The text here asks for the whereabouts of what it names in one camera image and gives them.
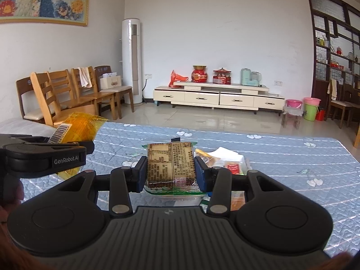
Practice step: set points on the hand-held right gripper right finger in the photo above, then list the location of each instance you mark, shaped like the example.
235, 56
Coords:
201, 174

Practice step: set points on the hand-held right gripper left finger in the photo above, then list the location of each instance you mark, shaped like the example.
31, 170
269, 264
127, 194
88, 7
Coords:
141, 174

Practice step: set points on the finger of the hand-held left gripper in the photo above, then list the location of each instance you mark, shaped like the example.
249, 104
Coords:
25, 139
70, 146

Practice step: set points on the yellow-edged pancake cookie bag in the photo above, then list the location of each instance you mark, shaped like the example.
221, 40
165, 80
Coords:
205, 154

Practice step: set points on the yellow transparent snack packet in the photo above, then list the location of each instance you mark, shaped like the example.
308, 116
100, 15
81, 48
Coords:
81, 126

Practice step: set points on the green-edged brown cake packet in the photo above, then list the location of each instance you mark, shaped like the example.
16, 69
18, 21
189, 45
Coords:
170, 166

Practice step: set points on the rice cracker packet red label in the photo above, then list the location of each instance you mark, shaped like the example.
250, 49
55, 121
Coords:
233, 167

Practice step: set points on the person's right forearm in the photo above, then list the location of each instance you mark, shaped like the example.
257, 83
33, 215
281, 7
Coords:
334, 263

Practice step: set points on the person's left hand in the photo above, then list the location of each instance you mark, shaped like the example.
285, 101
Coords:
17, 192

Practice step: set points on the orange and white packet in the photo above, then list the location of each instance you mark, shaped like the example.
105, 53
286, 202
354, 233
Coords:
237, 199

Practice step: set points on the light wooden chair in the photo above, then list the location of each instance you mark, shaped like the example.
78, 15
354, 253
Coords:
42, 95

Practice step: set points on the dark brown chair white cushion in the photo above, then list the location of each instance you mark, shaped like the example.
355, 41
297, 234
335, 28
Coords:
24, 90

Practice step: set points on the wooden chair with towel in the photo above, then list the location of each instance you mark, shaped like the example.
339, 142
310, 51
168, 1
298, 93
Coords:
92, 82

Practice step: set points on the white towel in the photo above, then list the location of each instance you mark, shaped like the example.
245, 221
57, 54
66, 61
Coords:
85, 77

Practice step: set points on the white gift bag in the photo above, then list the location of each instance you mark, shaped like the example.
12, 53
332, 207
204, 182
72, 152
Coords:
111, 83

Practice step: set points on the cream television cabinet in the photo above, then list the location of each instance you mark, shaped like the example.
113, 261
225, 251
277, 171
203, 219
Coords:
202, 98

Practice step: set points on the dark chair with gift bag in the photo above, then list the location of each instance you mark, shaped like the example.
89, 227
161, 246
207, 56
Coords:
123, 90

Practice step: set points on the blue quilted blanket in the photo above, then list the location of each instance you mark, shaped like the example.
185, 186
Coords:
281, 160

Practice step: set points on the orange plastic bag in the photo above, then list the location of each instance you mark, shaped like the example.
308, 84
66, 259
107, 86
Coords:
175, 80

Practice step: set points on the red gift box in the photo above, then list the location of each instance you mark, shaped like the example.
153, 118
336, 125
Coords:
222, 77

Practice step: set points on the red and gold jar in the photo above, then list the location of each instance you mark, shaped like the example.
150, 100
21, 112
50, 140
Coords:
199, 74

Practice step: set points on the white standing air conditioner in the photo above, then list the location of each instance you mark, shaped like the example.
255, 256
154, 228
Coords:
132, 62

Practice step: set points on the mint green kitchen appliance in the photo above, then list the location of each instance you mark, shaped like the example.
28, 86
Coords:
245, 77

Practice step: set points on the glass blender jug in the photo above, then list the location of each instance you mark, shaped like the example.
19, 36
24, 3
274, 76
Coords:
256, 78

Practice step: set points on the small wooden stool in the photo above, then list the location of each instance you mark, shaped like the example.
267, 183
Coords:
292, 111

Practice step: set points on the green plastic bucket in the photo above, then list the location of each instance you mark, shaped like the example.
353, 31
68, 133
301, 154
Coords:
310, 112

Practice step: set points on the small red bucket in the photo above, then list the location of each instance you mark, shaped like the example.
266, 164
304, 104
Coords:
320, 115

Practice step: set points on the framed peacock painting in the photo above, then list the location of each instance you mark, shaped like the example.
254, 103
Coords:
42, 0

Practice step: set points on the dark wooden display shelf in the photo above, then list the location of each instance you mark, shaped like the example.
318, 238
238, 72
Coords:
317, 90

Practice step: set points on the dark wooden dining chair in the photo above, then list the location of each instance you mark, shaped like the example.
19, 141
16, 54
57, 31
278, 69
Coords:
341, 104

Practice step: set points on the cream cloth on chair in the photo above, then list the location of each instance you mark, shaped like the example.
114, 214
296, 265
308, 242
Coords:
333, 88

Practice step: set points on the wooden dining table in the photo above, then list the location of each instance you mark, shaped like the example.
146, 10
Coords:
357, 135

